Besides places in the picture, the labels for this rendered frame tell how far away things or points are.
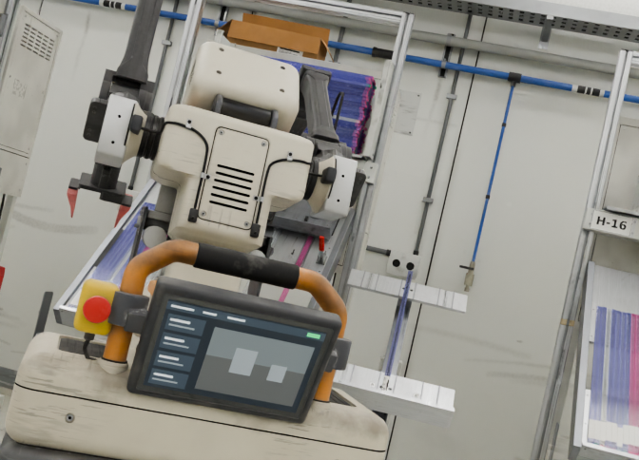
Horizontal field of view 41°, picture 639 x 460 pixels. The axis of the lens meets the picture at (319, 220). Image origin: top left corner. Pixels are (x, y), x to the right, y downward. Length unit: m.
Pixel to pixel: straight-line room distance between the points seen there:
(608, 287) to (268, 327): 1.72
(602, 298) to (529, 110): 1.81
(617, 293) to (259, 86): 1.47
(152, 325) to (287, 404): 0.23
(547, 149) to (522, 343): 0.95
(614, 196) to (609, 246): 0.17
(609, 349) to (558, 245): 1.76
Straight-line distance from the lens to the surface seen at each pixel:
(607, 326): 2.58
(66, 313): 2.51
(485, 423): 4.24
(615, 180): 2.95
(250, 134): 1.56
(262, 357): 1.16
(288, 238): 2.68
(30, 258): 4.82
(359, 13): 2.94
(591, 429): 2.32
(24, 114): 3.62
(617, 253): 2.92
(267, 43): 3.27
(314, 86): 2.05
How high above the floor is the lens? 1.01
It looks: 3 degrees up
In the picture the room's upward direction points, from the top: 13 degrees clockwise
